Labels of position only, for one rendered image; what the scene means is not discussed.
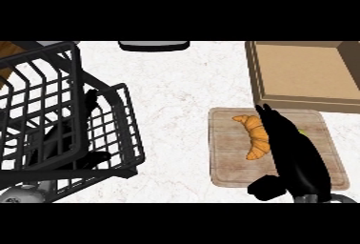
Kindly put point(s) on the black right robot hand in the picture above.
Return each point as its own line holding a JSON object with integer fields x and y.
{"x": 293, "y": 152}

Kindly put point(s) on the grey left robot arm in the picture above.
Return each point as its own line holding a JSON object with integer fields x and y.
{"x": 19, "y": 194}

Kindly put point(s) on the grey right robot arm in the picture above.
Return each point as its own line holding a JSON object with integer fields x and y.
{"x": 343, "y": 199}

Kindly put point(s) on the golden croissant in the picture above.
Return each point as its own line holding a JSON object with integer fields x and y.
{"x": 258, "y": 133}

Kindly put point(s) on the pale wooden cutting board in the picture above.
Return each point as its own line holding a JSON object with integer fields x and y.
{"x": 234, "y": 165}

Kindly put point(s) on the brown cardboard box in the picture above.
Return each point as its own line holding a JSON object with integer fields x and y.
{"x": 300, "y": 73}

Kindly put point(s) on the brown wooden board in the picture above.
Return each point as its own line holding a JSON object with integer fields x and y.
{"x": 8, "y": 52}

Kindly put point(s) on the small green item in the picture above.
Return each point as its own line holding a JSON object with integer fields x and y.
{"x": 303, "y": 132}

